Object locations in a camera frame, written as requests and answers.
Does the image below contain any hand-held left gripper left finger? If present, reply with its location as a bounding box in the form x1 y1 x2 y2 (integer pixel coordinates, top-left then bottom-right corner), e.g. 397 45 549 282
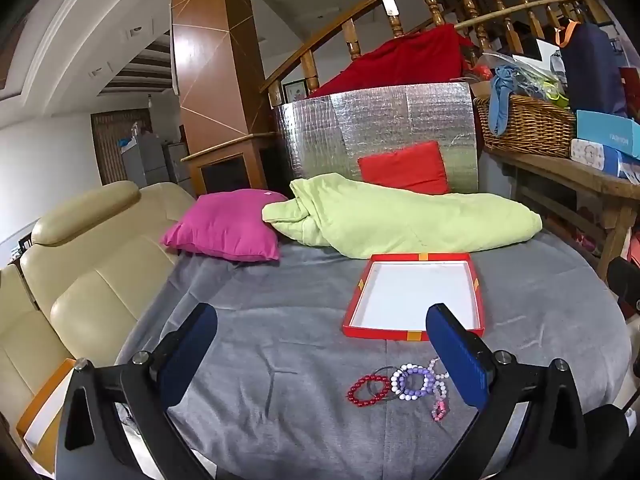
55 302 219 480

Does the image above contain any light green quilt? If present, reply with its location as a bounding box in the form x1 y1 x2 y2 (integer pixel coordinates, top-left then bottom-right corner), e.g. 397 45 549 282
262 172 543 261

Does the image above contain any dark thin bangle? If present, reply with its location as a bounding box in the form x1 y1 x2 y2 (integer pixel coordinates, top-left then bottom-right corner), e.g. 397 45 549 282
367 367 397 401

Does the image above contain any wooden stair railing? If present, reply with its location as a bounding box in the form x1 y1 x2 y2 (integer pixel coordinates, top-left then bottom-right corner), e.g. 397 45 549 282
260 0 606 106

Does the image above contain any grey refrigerator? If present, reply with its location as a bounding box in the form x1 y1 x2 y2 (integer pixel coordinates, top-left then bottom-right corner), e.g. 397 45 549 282
120 132 188 188

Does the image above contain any navy bag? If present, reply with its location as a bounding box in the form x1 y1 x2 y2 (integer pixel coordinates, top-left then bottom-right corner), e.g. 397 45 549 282
555 21 628 118

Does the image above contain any red cushion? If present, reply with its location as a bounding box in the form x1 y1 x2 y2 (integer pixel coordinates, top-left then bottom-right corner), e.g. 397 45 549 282
357 141 451 196

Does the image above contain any red shallow cardboard box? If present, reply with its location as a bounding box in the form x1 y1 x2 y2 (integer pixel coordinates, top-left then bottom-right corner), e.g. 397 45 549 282
342 253 486 342

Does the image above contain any framed picture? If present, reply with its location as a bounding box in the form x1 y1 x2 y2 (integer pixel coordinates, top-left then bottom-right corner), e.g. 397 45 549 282
282 80 307 106

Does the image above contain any purple bead bracelet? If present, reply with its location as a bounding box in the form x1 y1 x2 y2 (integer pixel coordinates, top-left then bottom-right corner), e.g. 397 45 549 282
400 367 436 397

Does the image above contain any wooden side table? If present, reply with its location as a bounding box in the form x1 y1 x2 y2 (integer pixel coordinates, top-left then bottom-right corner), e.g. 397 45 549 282
482 145 640 281

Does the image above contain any white bead bracelet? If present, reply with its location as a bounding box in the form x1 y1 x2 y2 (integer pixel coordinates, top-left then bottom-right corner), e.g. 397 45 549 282
390 362 426 402

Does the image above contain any grey blanket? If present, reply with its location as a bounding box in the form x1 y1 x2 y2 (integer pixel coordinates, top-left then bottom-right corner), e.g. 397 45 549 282
115 232 633 480

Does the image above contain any wooden pillar cabinet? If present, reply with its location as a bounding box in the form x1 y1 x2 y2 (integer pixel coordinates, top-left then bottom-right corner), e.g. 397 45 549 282
170 0 276 198

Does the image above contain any red cloth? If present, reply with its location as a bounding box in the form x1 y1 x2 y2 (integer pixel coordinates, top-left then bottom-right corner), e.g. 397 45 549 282
306 24 476 98

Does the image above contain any magenta pillow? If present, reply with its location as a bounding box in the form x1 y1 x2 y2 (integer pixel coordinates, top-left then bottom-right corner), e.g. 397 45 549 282
161 189 290 262

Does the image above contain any blue cloth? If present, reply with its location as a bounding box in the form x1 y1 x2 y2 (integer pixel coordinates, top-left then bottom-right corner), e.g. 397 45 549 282
487 66 518 136

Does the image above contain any silver foil board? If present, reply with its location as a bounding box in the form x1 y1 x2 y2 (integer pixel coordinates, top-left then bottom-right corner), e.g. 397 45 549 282
272 80 480 196

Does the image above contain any pink bead bracelet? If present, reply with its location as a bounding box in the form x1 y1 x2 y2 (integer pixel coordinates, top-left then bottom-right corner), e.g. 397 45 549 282
427 357 451 422

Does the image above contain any wicker basket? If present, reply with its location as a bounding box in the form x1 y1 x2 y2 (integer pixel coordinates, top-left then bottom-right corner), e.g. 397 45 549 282
472 94 577 158

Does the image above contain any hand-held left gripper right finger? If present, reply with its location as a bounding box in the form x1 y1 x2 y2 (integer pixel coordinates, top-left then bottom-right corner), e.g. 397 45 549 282
425 303 596 480

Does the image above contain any orange and white box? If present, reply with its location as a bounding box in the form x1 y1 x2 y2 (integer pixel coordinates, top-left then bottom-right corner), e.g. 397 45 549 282
15 357 76 476

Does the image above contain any white patterned box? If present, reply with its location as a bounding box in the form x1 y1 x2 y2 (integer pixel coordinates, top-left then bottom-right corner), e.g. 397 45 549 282
570 139 640 178

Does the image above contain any blue cardboard box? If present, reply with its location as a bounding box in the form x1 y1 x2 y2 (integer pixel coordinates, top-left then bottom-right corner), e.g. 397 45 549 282
575 110 640 158

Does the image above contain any red bead bracelet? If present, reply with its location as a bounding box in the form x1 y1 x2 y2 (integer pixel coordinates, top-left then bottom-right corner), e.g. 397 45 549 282
347 374 392 409

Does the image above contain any beige leather sofa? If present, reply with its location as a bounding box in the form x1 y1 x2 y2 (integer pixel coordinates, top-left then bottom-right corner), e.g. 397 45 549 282
0 180 198 441

